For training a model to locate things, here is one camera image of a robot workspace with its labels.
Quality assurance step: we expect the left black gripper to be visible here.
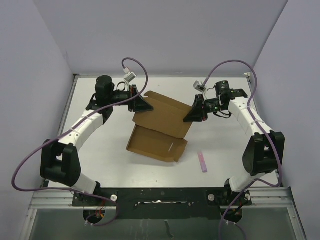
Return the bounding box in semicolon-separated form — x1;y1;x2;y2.
108;84;154;112

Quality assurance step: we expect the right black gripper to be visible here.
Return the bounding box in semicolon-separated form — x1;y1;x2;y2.
183;94;226;123

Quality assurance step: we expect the brown cardboard box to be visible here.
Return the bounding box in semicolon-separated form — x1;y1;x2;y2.
126;91;192;163

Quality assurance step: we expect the pink purple marker pen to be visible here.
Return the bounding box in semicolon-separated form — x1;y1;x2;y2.
197;151;208;173

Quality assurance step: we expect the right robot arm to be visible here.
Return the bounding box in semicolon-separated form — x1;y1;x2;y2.
183;80;285;205

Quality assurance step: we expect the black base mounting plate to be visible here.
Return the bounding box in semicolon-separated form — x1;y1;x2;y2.
72;186;252;221

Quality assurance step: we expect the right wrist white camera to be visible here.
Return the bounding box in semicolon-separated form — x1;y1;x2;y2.
193;80;207;96

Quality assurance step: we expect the wrist white camera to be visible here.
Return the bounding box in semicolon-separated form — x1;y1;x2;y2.
193;80;207;96
123;67;137;84

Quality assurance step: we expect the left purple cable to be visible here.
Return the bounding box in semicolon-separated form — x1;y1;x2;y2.
11;57;148;227

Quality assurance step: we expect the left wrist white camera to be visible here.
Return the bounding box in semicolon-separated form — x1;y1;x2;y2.
123;67;137;84

